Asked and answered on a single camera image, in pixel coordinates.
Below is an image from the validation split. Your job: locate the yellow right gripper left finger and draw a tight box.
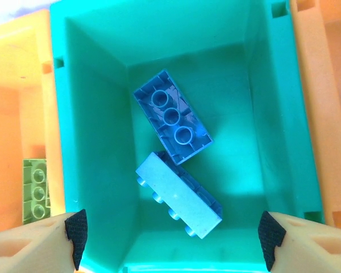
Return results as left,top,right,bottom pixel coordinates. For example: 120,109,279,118
0,209,89,273

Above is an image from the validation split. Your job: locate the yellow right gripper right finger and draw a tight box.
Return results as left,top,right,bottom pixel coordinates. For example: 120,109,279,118
257,210,341,273

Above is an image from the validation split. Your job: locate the lime green lego brick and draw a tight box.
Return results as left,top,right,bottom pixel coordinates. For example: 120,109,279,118
22,158,52,226

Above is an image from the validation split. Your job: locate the blue lego brick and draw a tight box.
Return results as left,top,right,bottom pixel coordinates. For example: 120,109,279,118
132,68,215,167
134,151,225,241

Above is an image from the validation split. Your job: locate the orange plastic bin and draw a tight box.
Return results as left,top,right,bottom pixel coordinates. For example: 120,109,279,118
289,0,341,237
0,8,66,229

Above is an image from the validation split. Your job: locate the green plastic bin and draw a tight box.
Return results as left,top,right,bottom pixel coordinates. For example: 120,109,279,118
49,0,328,273

